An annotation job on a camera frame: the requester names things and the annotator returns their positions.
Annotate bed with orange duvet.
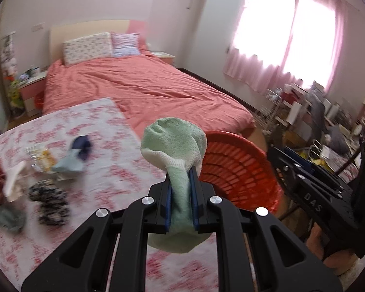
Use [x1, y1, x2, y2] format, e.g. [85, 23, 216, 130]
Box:
[43, 47, 257, 135]

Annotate pink white nightstand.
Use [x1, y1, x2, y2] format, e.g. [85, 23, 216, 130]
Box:
[18, 71, 48, 118]

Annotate green plush toy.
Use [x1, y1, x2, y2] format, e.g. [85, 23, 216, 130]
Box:
[8, 79, 24, 105]

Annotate blue grey sock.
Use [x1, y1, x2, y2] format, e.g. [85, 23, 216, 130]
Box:
[53, 135, 93, 174]

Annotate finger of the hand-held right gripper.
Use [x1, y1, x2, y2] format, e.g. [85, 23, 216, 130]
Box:
[267, 145, 354, 229]
[284, 148, 352, 196]

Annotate pink floral tablecloth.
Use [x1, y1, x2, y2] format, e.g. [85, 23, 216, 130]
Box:
[0, 97, 253, 292]

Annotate pink striped pillow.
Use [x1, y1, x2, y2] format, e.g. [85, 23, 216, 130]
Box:
[111, 32, 141, 58]

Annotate small beige nightstand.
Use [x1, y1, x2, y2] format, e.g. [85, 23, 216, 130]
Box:
[152, 51, 176, 66]

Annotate grey office chair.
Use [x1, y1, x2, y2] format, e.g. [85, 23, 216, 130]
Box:
[310, 93, 327, 140]

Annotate light green sock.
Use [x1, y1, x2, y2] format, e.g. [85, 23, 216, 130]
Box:
[140, 117, 208, 254]

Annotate black floral sock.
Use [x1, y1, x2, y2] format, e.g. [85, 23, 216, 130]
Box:
[28, 180, 69, 226]

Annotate person's right hand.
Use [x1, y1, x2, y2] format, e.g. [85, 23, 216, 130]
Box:
[306, 227, 358, 277]

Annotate beige and pink headboard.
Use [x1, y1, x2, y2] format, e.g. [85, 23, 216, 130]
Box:
[49, 20, 148, 60]

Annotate orange plastic basket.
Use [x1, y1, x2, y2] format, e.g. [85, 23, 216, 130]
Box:
[198, 130, 283, 215]

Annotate grey green sock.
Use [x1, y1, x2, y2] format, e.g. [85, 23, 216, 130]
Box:
[0, 204, 27, 232]

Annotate pink curtain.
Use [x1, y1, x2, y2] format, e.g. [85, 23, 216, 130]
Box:
[223, 0, 358, 93]

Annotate hanging plush toy holder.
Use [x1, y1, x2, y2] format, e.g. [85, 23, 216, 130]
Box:
[0, 32, 19, 80]

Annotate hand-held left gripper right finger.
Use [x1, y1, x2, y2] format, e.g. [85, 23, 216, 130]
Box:
[189, 166, 343, 292]

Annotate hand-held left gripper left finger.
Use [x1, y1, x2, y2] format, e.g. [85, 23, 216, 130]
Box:
[21, 179, 174, 292]

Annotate white cloth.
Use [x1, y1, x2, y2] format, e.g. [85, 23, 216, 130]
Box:
[3, 161, 28, 202]

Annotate white wire cart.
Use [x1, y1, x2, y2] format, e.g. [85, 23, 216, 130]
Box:
[255, 88, 288, 134]

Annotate floral print pillow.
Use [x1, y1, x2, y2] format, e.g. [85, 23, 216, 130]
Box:
[62, 32, 114, 66]

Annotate yellow snack packet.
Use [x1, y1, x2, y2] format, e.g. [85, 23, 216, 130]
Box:
[26, 147, 56, 173]

